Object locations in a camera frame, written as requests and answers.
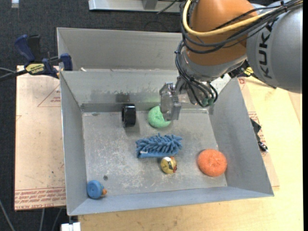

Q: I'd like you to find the brown cardboard board, red print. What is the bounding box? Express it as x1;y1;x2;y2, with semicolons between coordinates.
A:
14;65;281;212

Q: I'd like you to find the green round sponge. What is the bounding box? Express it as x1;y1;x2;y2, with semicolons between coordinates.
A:
147;105;172;129

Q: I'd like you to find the orange round sponge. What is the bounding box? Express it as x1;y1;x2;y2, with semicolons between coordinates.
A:
196;148;228;178

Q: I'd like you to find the black tape roll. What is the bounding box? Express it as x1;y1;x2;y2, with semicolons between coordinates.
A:
121;103;137;128

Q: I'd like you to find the blue toy duck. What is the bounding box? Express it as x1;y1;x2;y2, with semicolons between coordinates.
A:
86;180;108;200

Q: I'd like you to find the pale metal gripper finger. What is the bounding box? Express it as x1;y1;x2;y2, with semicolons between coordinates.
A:
171;96;182;121
159;82;175;121

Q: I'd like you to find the gold toy duck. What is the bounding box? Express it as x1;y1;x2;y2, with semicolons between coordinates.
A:
160;155;178;175

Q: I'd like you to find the grey metal bin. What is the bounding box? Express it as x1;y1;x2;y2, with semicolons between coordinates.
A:
56;27;275;217

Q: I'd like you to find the blue noodle cleaning cloth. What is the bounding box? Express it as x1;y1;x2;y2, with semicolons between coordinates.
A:
135;133;184;159

